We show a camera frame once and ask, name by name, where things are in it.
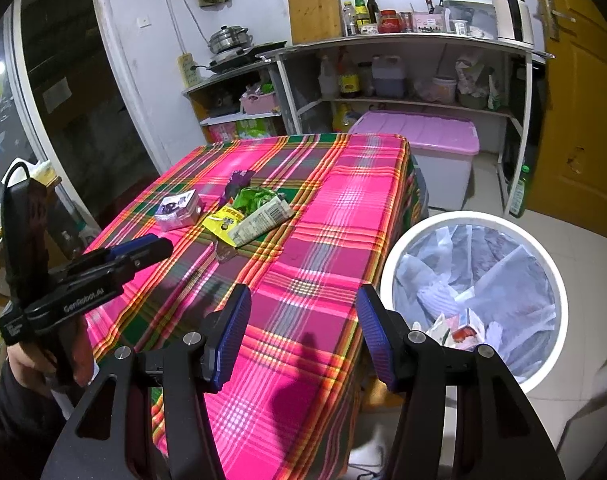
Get white round bin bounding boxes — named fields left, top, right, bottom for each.
left=381, top=211, right=568, bottom=395

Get metal door handle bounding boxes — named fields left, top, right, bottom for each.
left=542, top=0, right=577, bottom=41

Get crumpled plastic bags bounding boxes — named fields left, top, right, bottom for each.
left=456, top=55, right=501, bottom=110

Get yellow-label bottle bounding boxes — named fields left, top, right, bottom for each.
left=337, top=50, right=361, bottom=98

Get green wrapper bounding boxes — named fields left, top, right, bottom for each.
left=233, top=186, right=284, bottom=213

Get red white drink carton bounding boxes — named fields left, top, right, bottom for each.
left=446, top=310, right=487, bottom=356

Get purple snack packet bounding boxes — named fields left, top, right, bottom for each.
left=224, top=170, right=256, bottom=200

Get glass sliding door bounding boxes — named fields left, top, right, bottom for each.
left=0, top=0, right=164, bottom=281

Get pink knife holder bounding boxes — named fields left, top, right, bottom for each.
left=413, top=11, right=449, bottom=33

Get yellow wooden door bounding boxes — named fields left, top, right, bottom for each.
left=526, top=0, right=607, bottom=246

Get yellow cooking oil bottle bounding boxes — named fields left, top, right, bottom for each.
left=332, top=102, right=364, bottom=133

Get white foam fruit net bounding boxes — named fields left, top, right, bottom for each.
left=416, top=282, right=459, bottom=318

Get pale yellow block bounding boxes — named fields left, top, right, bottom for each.
left=30, top=160, right=59, bottom=186

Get white wall cable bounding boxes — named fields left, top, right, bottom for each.
left=158, top=0, right=209, bottom=56

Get green glass bottle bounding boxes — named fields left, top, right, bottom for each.
left=508, top=164, right=529, bottom=218

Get person's left forearm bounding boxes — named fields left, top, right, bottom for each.
left=0, top=360, right=79, bottom=480

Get black tall appliance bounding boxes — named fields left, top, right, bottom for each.
left=501, top=55, right=547, bottom=201

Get pink-lidded storage box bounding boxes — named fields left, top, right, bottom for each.
left=348, top=111, right=481, bottom=211

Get purple liquid jug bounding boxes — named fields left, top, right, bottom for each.
left=371, top=55, right=408, bottom=98

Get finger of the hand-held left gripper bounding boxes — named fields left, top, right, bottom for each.
left=48, top=238, right=175, bottom=297
left=80, top=233, right=160, bottom=262

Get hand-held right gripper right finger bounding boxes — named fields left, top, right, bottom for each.
left=356, top=282, right=567, bottom=480

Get brown bottle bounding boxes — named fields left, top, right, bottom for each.
left=358, top=62, right=375, bottom=97

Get pink basket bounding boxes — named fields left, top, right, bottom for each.
left=240, top=91, right=279, bottom=115

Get green package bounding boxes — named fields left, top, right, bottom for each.
left=236, top=119, right=283, bottom=140

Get translucent bin liner bag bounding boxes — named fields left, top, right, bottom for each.
left=396, top=225, right=557, bottom=386

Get wooden cutting board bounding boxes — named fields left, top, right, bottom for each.
left=286, top=0, right=344, bottom=46

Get steel steamer pot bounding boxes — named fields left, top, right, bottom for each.
left=207, top=24, right=254, bottom=56

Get small shelf unit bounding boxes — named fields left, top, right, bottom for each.
left=182, top=57, right=284, bottom=143

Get clear plastic container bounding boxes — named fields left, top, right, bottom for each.
left=444, top=0, right=499, bottom=38

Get large steel shelf rack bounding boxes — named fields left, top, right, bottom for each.
left=256, top=30, right=557, bottom=218

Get white black electric kettle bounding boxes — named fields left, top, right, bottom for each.
left=489, top=0, right=535, bottom=45

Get pink plaid tablecloth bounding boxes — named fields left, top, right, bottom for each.
left=80, top=132, right=429, bottom=480

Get white plastic bottle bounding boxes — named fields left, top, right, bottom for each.
left=319, top=55, right=339, bottom=101

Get black induction cooker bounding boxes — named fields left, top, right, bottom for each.
left=206, top=40, right=287, bottom=72

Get yellow snack packet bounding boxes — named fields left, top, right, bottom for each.
left=203, top=209, right=246, bottom=238

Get person's left hand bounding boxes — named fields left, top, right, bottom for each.
left=6, top=317, right=97, bottom=387

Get purple white milk carton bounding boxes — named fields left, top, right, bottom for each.
left=154, top=191, right=204, bottom=232

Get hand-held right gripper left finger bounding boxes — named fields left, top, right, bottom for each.
left=46, top=282, right=254, bottom=480

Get yellowed power strip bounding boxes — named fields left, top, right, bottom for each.
left=178, top=52, right=199, bottom=88

